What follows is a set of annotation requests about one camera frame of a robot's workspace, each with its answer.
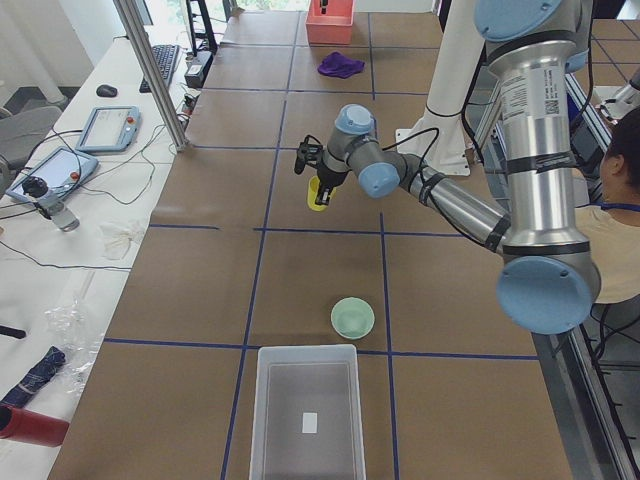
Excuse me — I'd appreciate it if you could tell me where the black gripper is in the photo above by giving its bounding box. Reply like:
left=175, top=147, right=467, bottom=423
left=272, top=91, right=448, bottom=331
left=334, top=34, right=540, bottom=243
left=315, top=160, right=349, bottom=206

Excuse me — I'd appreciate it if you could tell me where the yellow plastic cup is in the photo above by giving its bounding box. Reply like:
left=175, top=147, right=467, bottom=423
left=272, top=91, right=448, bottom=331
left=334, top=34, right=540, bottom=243
left=307, top=176, right=329, bottom=212

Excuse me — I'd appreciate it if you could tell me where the purple microfiber cloth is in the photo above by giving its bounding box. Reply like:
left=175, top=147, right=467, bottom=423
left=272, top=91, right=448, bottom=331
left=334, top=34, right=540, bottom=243
left=317, top=51, right=365, bottom=79

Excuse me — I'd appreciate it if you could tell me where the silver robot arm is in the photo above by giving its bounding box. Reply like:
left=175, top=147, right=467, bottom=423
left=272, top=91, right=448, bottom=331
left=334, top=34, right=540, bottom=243
left=295, top=1, right=601, bottom=335

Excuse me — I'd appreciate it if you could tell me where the black computer box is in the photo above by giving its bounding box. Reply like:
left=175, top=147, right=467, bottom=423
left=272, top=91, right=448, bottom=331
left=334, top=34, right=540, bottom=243
left=184, top=51, right=213, bottom=89

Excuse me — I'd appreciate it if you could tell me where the clear plastic storage box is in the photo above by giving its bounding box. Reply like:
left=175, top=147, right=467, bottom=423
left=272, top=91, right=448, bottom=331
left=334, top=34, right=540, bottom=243
left=249, top=344, right=366, bottom=479

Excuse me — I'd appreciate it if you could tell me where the mint green bowl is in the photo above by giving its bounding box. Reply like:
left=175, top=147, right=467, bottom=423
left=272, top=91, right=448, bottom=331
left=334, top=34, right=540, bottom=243
left=330, top=297, right=375, bottom=340

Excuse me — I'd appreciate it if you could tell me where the pink plastic tray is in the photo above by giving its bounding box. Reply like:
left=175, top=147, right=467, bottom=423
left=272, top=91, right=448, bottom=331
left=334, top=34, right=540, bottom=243
left=305, top=0, right=354, bottom=45

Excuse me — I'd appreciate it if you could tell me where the black keyboard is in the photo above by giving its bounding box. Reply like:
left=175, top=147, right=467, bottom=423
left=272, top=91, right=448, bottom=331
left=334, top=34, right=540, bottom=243
left=151, top=44, right=181, bottom=86

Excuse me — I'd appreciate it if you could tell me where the crumpled white tissue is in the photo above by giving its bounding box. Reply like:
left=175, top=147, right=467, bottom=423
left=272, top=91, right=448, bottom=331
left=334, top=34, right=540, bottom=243
left=99, top=220, right=145, bottom=260

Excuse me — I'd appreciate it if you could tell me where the far blue teach pendant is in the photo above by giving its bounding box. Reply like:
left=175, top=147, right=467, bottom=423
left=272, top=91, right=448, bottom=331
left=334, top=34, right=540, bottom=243
left=76, top=106, right=141, bottom=154

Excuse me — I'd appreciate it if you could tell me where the blue teach pendant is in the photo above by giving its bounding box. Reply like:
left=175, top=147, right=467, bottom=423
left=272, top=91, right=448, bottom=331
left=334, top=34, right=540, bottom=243
left=6, top=147, right=99, bottom=202
left=76, top=106, right=141, bottom=154

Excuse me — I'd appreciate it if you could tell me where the black computer mouse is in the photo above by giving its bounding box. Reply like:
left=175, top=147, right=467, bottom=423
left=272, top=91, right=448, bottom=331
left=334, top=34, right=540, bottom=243
left=96, top=84, right=118, bottom=98

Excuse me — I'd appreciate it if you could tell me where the near blue teach pendant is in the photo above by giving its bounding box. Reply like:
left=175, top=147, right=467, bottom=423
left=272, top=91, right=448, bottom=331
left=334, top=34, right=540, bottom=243
left=6, top=147, right=99, bottom=202

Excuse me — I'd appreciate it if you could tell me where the clear water bottle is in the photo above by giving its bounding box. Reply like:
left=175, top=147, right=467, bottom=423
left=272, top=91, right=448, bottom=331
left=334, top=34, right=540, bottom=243
left=22, top=176, right=80, bottom=232

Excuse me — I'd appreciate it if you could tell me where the crumpled clear plastic wrap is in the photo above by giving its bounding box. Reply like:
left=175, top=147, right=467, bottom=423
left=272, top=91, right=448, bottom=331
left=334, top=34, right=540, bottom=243
left=45, top=300, right=104, bottom=397

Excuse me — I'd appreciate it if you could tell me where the seated person beige shirt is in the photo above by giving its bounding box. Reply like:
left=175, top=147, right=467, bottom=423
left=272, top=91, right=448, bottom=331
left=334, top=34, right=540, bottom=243
left=576, top=109, right=639, bottom=304

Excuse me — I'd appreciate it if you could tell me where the folded blue umbrella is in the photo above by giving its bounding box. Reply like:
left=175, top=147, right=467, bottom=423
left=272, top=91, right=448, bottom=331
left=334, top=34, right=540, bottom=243
left=1, top=346, right=66, bottom=408

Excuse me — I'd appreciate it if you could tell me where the red water bottle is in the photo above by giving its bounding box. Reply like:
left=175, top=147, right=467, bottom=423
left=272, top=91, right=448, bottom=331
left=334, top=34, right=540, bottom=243
left=1, top=405, right=70, bottom=447

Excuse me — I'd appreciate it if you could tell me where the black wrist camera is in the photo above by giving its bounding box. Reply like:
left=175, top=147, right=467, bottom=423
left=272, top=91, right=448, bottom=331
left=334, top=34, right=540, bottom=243
left=294, top=134, right=324, bottom=175

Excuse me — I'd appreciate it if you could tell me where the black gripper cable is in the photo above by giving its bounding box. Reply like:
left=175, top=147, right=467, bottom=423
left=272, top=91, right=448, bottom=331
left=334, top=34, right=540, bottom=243
left=380, top=127, right=451, bottom=211

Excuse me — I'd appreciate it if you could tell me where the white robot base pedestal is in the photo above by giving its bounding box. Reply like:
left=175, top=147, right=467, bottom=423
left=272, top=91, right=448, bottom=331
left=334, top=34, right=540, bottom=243
left=397, top=0, right=484, bottom=176

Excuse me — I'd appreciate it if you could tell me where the aluminium frame post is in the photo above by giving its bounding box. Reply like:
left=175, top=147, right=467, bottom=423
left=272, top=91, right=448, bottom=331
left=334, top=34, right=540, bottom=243
left=113, top=0, right=188, bottom=152

